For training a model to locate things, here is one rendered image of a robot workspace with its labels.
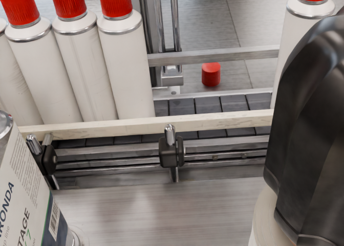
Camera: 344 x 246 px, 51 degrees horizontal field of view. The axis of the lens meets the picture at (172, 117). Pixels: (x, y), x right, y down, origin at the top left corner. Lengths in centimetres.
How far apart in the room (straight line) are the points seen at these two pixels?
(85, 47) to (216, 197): 23
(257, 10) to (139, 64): 49
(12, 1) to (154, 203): 26
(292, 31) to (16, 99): 34
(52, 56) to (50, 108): 7
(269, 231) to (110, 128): 31
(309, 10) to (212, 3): 51
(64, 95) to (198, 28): 41
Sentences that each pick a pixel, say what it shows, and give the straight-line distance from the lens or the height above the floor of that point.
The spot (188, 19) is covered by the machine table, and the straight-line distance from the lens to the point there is 85.
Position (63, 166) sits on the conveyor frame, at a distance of 53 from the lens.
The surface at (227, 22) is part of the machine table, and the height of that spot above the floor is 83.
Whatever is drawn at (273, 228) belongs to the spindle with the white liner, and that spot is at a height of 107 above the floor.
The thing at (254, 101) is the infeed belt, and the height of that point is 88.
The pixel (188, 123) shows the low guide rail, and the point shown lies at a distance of 47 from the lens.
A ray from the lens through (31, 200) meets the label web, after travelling 30.
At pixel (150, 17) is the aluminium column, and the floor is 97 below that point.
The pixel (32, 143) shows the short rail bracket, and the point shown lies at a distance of 45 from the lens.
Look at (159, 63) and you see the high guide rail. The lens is 50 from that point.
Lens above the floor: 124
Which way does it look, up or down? 44 degrees down
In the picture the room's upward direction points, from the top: 5 degrees counter-clockwise
